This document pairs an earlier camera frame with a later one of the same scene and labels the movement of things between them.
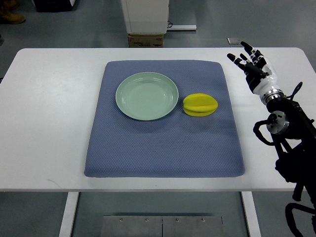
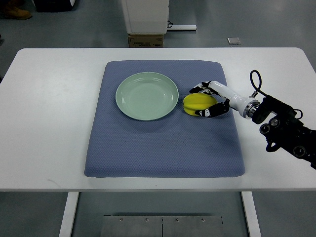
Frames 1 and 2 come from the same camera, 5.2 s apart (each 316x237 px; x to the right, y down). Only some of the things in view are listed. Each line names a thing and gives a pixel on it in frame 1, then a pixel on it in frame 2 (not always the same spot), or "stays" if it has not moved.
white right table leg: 251,214 stays
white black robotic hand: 260,72 -> 240,105
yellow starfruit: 199,104 stays
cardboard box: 148,40 stays
